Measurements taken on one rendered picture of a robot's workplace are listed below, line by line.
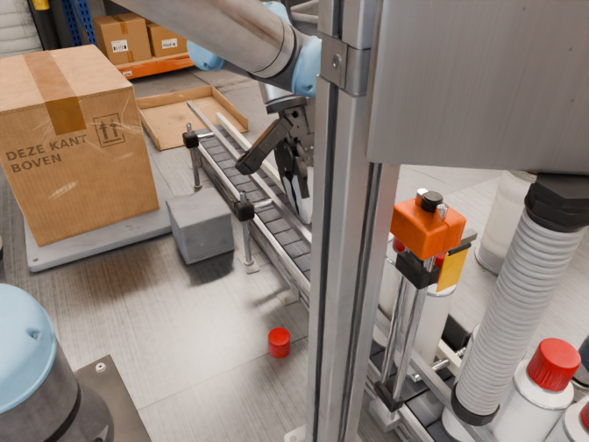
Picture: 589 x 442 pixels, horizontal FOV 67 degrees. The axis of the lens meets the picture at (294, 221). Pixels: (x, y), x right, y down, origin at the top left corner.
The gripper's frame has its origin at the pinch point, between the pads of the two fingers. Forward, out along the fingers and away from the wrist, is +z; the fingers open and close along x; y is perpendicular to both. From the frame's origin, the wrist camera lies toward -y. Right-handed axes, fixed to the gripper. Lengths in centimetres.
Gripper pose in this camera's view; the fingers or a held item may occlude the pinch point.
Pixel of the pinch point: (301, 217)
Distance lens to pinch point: 78.9
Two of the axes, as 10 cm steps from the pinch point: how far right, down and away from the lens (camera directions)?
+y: 8.8, -2.8, 3.8
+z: 2.4, 9.6, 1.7
